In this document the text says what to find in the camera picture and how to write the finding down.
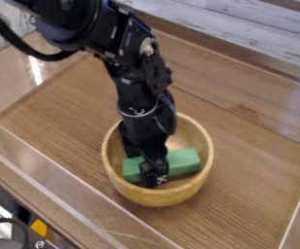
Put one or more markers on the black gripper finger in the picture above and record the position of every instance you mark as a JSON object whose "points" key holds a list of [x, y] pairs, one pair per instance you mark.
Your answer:
{"points": [[154, 173], [130, 139]]}

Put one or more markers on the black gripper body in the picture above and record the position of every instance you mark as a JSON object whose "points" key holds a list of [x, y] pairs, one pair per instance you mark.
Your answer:
{"points": [[155, 124]]}

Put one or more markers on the green rectangular block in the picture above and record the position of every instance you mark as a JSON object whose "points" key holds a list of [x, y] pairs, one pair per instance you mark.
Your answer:
{"points": [[183, 163]]}

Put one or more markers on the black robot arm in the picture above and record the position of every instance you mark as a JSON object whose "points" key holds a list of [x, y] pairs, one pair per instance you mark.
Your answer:
{"points": [[100, 27]]}

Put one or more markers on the brown wooden bowl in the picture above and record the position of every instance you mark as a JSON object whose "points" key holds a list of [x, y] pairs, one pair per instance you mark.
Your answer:
{"points": [[180, 188]]}

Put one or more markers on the clear acrylic tray wall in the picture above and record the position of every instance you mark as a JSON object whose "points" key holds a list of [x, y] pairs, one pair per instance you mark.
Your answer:
{"points": [[78, 212]]}

